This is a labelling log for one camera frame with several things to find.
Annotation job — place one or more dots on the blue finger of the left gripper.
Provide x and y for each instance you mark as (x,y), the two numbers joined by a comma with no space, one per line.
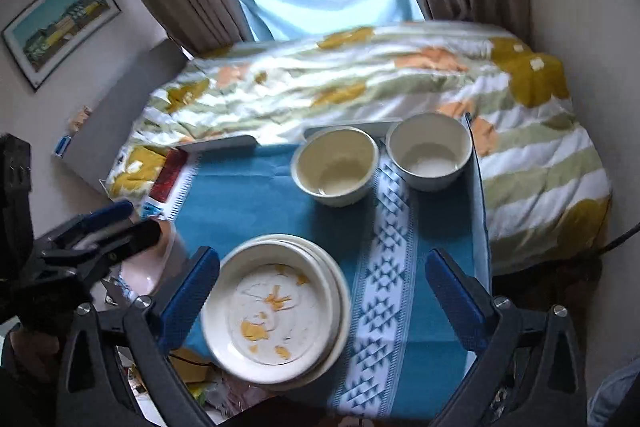
(72,231)
(55,281)

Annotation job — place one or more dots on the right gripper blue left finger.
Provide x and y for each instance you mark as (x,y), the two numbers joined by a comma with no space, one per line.
(92,390)

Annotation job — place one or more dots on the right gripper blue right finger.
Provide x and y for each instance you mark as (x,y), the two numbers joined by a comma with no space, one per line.
(528,370)

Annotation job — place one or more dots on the pink brown oval dish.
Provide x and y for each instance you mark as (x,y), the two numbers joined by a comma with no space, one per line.
(145,272)

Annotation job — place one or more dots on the white duck print plate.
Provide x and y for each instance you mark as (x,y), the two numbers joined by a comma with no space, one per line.
(269,317)

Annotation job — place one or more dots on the person's left hand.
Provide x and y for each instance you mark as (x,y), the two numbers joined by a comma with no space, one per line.
(34,351)

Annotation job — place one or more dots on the grey bed headboard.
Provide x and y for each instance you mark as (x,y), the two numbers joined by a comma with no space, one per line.
(95,146)

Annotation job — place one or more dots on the blue patterned tablecloth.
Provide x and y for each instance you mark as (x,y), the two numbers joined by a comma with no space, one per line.
(402,359)

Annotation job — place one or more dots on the floral yellow green duvet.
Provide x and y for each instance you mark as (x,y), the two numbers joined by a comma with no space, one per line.
(546,191)

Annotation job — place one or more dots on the framed landscape picture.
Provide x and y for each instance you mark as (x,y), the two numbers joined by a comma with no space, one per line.
(45,33)

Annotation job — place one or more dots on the yellow pattern white plate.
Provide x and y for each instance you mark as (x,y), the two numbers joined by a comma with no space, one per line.
(330,361)

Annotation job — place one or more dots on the plain white plate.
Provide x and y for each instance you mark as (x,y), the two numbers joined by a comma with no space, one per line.
(337,320)

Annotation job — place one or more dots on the cream ceramic bowl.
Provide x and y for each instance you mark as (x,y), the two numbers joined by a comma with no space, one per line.
(336,167)

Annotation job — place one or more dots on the white ribbed bowl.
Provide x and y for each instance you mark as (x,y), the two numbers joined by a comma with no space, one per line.
(429,150)

